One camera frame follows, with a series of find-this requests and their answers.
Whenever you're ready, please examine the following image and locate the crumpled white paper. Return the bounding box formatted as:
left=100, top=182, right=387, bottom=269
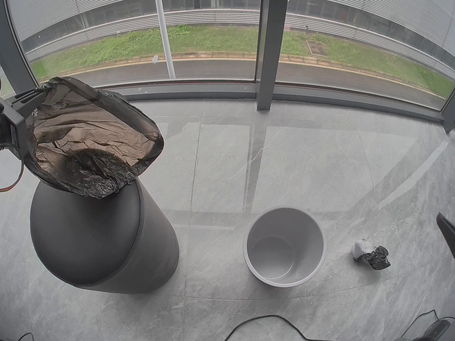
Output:
left=353, top=239, right=370, bottom=259

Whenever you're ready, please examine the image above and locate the white trash bin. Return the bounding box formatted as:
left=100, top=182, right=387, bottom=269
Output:
left=243, top=207, right=327, bottom=287

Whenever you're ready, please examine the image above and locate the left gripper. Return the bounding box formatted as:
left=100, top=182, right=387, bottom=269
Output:
left=0, top=86, right=47, bottom=160

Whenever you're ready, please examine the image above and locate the black plastic bag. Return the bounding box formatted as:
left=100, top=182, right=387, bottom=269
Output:
left=22, top=77, right=165, bottom=199

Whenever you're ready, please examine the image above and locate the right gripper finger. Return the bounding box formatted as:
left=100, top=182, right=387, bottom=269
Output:
left=437, top=212, right=455, bottom=259

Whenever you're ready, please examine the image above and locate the window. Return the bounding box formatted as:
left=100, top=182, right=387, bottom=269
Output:
left=0, top=0, right=455, bottom=135

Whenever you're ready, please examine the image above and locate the dark grey round chair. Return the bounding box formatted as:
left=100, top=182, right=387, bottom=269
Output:
left=30, top=90, right=180, bottom=294

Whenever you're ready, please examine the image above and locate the crumpled black plastic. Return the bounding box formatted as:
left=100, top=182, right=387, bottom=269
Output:
left=354, top=246, right=391, bottom=271

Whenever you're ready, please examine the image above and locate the black cable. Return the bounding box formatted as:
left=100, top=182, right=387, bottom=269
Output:
left=402, top=309, right=455, bottom=341
left=224, top=315, right=308, bottom=341

